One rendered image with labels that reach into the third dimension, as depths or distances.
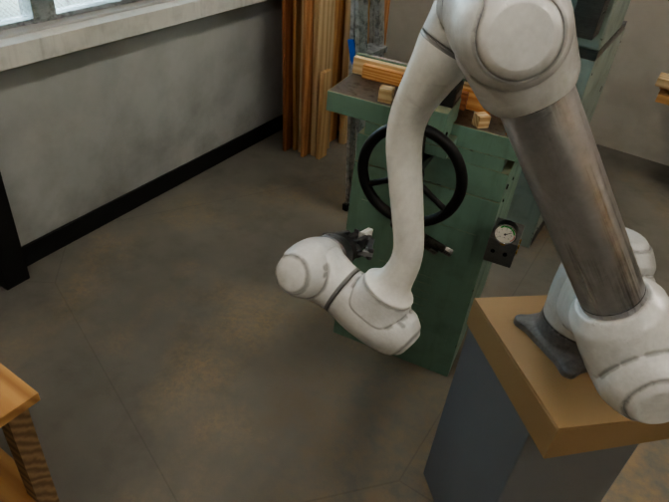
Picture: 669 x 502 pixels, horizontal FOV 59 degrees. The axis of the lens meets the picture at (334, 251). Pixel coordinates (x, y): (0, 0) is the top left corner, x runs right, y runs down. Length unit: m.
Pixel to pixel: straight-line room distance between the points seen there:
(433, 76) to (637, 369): 0.54
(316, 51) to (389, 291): 2.18
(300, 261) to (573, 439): 0.60
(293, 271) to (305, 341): 1.10
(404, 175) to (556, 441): 0.56
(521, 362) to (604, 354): 0.27
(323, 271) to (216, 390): 1.00
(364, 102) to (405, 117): 0.73
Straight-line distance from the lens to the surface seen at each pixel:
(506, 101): 0.77
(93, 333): 2.24
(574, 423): 1.18
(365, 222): 1.84
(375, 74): 1.82
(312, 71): 3.15
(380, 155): 1.72
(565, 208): 0.87
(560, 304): 1.22
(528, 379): 1.22
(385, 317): 1.06
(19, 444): 1.46
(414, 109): 0.96
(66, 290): 2.44
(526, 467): 1.37
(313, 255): 1.06
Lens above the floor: 1.52
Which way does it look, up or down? 36 degrees down
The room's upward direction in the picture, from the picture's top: 6 degrees clockwise
